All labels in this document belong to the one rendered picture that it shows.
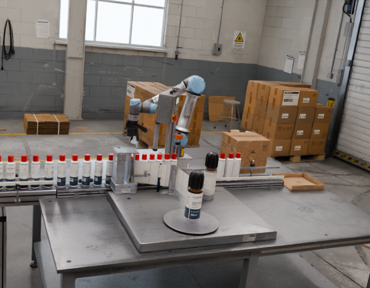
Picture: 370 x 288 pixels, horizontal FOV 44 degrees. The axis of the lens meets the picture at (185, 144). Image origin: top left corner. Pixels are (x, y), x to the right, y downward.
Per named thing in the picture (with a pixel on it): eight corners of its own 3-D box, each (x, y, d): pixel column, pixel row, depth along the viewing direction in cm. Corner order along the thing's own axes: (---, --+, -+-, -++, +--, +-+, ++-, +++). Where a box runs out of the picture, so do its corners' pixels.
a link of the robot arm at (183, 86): (196, 71, 348) (139, 100, 348) (198, 72, 338) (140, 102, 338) (202, 84, 351) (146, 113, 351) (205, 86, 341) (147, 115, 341)
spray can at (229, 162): (225, 182, 321) (229, 154, 316) (222, 179, 326) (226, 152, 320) (232, 182, 323) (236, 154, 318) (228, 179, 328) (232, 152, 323)
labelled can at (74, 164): (69, 187, 278) (71, 156, 273) (68, 184, 283) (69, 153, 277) (78, 187, 280) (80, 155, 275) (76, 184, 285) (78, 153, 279)
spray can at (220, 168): (217, 182, 319) (221, 154, 313) (214, 179, 323) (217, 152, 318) (224, 182, 321) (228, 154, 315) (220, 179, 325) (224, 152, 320)
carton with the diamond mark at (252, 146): (232, 174, 350) (237, 140, 342) (217, 163, 371) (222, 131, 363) (265, 172, 362) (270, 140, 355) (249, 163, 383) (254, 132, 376)
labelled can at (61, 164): (57, 188, 275) (58, 156, 270) (56, 185, 280) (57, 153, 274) (65, 188, 277) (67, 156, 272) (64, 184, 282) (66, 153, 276)
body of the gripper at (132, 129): (124, 134, 338) (125, 118, 334) (135, 134, 341) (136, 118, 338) (127, 137, 331) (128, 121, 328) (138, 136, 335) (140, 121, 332)
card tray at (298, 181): (291, 191, 334) (292, 186, 333) (272, 178, 357) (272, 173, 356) (324, 189, 346) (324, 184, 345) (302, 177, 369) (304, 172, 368)
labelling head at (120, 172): (114, 194, 277) (117, 153, 270) (109, 186, 288) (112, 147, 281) (136, 192, 282) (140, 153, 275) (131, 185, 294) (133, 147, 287)
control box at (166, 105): (155, 122, 295) (158, 93, 290) (162, 118, 312) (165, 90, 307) (171, 124, 294) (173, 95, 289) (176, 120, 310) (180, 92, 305)
